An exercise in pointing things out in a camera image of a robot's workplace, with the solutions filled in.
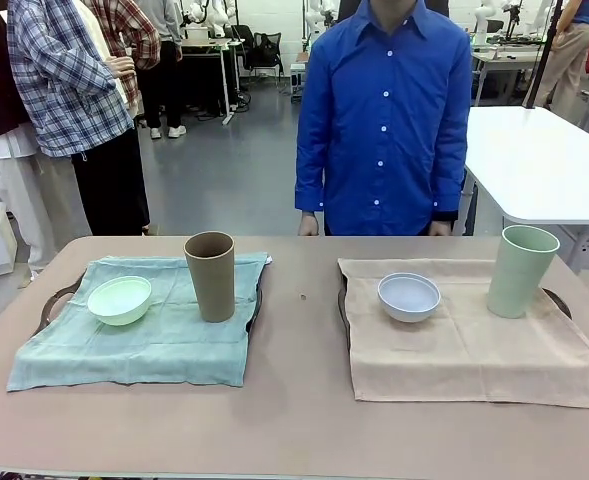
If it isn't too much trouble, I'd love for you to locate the grey background workbench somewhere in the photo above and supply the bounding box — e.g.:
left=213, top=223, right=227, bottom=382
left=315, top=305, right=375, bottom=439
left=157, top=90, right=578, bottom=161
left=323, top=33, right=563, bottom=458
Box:
left=471, top=43, right=550, bottom=107

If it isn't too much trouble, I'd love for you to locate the tall pale green cup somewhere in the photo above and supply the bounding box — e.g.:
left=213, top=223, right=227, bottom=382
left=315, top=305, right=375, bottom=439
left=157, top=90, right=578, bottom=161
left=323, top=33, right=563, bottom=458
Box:
left=486, top=224, right=561, bottom=320

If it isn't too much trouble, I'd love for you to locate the black office chair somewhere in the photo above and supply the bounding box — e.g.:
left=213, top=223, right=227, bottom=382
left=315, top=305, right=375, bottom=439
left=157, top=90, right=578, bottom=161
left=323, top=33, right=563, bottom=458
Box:
left=251, top=31, right=281, bottom=76

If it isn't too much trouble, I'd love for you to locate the beige cloth mat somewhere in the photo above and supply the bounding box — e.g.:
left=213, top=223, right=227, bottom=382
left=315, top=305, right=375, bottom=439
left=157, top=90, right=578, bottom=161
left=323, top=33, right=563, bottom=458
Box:
left=337, top=257, right=589, bottom=403

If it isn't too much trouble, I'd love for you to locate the desk with white legs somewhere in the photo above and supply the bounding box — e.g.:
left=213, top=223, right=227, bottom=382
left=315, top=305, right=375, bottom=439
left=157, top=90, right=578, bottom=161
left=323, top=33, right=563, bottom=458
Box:
left=178, top=37, right=248, bottom=126

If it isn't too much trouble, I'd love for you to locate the tall brown cup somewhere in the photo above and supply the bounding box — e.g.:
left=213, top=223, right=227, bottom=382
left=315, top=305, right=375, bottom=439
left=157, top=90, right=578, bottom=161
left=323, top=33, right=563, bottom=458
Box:
left=182, top=230, right=236, bottom=324

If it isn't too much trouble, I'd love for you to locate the pale blue bowl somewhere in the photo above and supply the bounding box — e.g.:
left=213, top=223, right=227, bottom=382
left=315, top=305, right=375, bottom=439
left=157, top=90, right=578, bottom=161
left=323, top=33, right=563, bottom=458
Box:
left=377, top=272, right=442, bottom=324

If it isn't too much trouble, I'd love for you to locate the person's right forearm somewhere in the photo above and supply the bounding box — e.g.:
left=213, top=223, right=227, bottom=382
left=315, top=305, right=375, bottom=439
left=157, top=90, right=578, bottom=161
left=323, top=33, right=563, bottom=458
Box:
left=293, top=149, right=328, bottom=216

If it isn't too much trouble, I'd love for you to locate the dark brown plastic tray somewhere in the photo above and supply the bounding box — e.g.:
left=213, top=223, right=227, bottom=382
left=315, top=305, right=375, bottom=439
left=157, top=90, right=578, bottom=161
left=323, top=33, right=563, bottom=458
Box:
left=38, top=264, right=264, bottom=337
left=337, top=273, right=574, bottom=351

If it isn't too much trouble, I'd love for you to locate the teal cloth mat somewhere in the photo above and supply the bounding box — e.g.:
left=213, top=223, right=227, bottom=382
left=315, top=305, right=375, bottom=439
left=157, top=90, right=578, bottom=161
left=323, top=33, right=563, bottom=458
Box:
left=6, top=254, right=274, bottom=393

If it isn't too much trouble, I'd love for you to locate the person with white sneakers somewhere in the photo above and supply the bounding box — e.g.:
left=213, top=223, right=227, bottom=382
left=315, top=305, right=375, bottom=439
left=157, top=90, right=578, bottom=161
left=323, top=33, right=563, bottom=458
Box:
left=136, top=0, right=189, bottom=140

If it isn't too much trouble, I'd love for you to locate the white table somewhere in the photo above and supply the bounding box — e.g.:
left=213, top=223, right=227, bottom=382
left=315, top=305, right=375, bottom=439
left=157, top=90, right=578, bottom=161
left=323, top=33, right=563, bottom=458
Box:
left=461, top=105, right=589, bottom=276

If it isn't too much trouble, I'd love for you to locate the pale green bowl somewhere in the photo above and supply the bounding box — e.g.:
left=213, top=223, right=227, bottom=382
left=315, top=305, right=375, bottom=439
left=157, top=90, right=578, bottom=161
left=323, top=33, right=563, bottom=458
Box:
left=86, top=275, right=154, bottom=327

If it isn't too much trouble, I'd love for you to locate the person in blue shirt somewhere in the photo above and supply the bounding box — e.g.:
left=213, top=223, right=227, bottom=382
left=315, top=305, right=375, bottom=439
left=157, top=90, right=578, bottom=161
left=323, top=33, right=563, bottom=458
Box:
left=293, top=0, right=474, bottom=237

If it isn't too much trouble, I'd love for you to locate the person's left forearm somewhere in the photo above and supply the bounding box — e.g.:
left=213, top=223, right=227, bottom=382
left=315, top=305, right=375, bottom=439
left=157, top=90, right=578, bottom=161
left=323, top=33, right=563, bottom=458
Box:
left=431, top=154, right=468, bottom=224

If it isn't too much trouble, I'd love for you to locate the person's right hand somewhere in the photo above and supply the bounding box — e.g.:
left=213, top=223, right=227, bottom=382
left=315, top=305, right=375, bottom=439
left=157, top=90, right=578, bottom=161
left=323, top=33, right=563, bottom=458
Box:
left=297, top=211, right=321, bottom=237

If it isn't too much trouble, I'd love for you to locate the black tripod pole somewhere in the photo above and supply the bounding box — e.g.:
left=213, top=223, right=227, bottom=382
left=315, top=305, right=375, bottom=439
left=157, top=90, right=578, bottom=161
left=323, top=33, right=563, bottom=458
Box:
left=522, top=0, right=566, bottom=110

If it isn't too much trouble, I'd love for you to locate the person in beige trousers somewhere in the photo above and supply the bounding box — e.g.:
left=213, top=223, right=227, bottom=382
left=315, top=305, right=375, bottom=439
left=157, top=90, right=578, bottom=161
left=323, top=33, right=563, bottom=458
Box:
left=537, top=0, right=589, bottom=112

